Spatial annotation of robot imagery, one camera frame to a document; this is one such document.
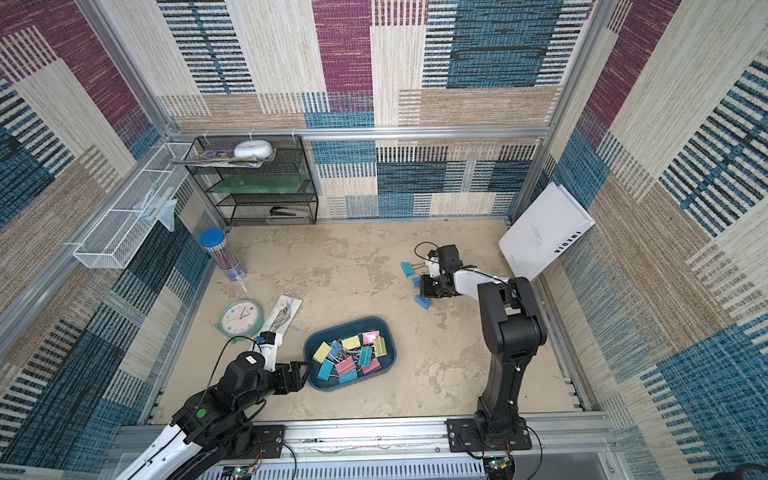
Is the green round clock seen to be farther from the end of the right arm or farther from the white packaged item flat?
the end of the right arm

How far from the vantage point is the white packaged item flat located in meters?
0.94

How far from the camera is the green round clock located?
0.91 metres

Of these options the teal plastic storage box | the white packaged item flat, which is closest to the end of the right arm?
the teal plastic storage box

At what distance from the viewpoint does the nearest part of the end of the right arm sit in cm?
75

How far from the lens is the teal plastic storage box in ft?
A: 2.74
